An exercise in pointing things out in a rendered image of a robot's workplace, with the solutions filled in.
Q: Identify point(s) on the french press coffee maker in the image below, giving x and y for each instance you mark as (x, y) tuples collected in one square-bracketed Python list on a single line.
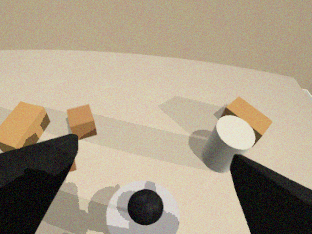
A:
[(143, 207)]

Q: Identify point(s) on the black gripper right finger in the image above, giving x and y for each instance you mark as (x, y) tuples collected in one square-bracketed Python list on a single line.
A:
[(272, 204)]

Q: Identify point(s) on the white cylinder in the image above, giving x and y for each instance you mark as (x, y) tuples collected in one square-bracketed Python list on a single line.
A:
[(231, 135)]

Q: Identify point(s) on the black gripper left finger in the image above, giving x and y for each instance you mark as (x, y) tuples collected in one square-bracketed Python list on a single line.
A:
[(30, 177)]

